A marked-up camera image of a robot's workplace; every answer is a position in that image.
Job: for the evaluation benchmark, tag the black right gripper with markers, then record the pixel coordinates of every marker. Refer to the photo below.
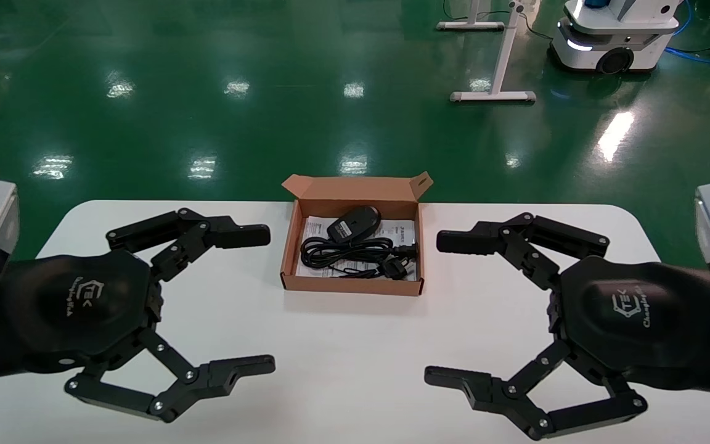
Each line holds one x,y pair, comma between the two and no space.
632,314

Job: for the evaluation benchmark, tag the printed paper manual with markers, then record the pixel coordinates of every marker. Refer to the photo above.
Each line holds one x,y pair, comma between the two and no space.
315,228

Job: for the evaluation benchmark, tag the brown cardboard box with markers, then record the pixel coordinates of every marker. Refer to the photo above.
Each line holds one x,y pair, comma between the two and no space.
355,191

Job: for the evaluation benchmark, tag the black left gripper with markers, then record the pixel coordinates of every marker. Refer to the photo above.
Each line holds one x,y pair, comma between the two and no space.
77,308

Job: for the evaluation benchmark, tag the white desk leg frame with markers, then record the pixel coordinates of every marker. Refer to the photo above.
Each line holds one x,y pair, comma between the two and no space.
503,61

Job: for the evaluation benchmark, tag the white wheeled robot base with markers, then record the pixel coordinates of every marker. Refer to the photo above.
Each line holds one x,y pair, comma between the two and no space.
614,31

